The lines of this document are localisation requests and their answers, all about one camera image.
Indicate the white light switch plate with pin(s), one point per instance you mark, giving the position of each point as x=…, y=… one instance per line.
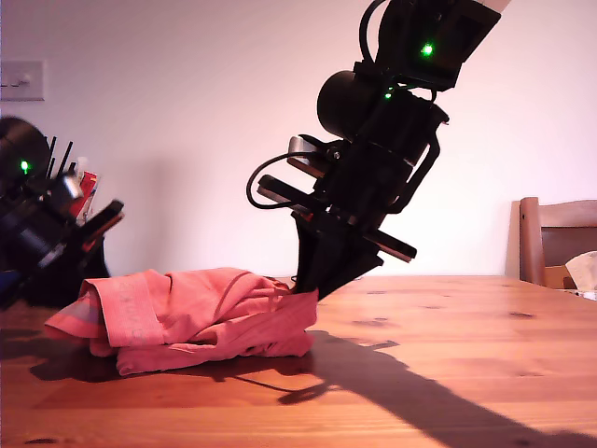
x=23, y=81

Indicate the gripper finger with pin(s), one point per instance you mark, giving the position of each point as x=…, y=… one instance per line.
x=322, y=261
x=88, y=266
x=356, y=268

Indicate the red chopstick packet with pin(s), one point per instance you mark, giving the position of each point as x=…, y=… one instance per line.
x=88, y=191

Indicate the white tissue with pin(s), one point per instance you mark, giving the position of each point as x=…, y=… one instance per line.
x=583, y=270

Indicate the white paper wrapper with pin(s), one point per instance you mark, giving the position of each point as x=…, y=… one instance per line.
x=81, y=165

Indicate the brown cardboard box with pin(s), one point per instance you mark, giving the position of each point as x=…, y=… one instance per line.
x=555, y=277

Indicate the red underwear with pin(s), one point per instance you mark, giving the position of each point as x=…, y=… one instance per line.
x=186, y=317

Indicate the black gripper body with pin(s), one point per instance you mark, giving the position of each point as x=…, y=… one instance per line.
x=364, y=191
x=60, y=238

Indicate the wooden chair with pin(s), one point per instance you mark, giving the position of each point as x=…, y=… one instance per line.
x=531, y=242

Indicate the patterned tissue box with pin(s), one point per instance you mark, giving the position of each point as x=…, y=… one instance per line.
x=583, y=295

